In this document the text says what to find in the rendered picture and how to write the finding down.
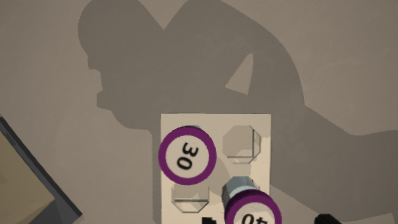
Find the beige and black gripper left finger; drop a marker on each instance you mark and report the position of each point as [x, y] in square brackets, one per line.
[208, 220]

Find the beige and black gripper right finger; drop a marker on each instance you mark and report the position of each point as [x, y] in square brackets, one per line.
[326, 219]

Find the beige tube rack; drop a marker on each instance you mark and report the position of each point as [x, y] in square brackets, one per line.
[236, 143]

